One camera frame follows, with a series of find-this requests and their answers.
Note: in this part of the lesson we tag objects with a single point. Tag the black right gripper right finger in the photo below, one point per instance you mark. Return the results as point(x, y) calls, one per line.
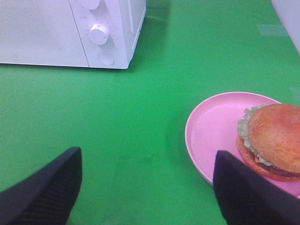
point(246, 198)

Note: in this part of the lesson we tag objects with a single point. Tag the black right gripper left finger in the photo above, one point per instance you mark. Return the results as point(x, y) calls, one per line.
point(47, 196)

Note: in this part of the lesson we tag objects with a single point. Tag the burger with lettuce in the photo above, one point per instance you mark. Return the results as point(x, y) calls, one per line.
point(269, 140)

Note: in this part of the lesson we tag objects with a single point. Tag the pink round plate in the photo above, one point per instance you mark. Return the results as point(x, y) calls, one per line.
point(212, 126)

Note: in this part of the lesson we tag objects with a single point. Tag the round white door button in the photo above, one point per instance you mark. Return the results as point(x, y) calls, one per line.
point(106, 58)

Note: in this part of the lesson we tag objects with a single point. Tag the lower white microwave knob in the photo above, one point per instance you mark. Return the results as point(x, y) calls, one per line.
point(99, 34)

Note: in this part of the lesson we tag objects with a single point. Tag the white microwave knob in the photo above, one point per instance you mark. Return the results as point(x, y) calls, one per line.
point(90, 4)
point(99, 34)

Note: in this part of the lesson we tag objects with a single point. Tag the white microwave oven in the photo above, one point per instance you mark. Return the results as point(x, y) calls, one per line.
point(123, 18)

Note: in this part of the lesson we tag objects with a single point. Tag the upper white microwave knob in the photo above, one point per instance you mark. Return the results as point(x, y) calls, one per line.
point(90, 4)

